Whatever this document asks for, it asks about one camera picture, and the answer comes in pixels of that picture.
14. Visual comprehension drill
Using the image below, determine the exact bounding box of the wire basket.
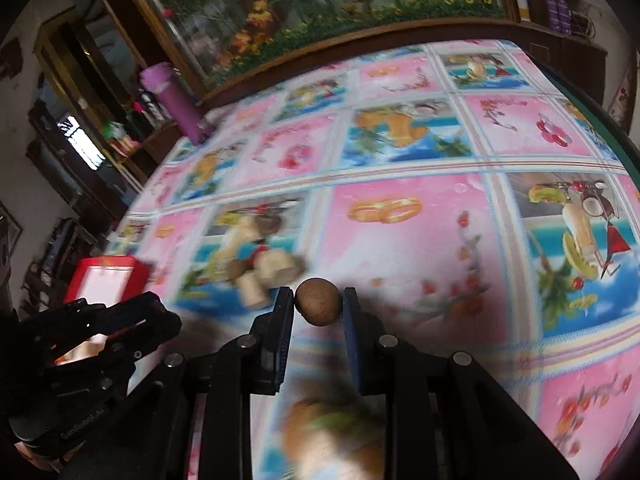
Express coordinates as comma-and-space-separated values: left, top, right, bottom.
570, 10, 599, 42

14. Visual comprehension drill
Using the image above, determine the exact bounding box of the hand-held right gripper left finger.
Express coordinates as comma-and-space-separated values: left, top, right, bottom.
60, 286, 296, 480

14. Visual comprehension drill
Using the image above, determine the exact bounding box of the purple thermos bottle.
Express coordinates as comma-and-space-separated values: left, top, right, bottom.
140, 61, 214, 144

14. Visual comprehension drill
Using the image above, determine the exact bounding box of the round brown fruit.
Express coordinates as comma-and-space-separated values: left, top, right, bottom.
295, 277, 345, 327

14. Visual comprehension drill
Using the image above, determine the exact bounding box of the glass cabinet with artificial flowers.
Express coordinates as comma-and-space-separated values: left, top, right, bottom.
112, 0, 522, 106

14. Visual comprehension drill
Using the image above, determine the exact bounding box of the dark wooden side cabinet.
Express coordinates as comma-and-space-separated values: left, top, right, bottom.
515, 0, 609, 107

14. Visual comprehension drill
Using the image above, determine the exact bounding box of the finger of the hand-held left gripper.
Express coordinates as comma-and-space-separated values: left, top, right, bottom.
95, 310, 183, 386
30, 291, 169, 343

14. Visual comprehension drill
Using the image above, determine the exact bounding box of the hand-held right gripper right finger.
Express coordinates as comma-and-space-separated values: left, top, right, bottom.
342, 287, 578, 480

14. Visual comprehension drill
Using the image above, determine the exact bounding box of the thick beige cut cylinder piece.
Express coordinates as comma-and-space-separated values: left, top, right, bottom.
254, 251, 307, 289

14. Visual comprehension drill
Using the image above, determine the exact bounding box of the dark wooden shelf unit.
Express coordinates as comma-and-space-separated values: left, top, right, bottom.
25, 10, 168, 216

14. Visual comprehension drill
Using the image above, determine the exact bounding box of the red box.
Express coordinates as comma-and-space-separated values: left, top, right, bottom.
64, 255, 152, 307

